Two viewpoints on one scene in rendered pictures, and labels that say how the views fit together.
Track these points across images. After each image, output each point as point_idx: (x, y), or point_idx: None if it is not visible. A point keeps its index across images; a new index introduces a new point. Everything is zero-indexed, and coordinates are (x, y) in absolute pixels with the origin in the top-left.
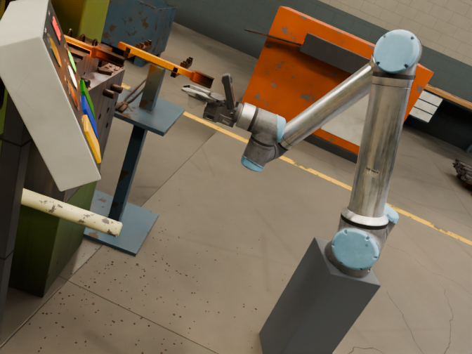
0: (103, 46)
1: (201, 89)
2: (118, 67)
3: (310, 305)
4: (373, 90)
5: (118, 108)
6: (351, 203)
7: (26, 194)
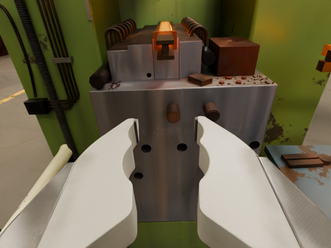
0: (239, 43)
1: (211, 170)
2: (263, 80)
3: None
4: None
5: (289, 159)
6: None
7: (38, 179)
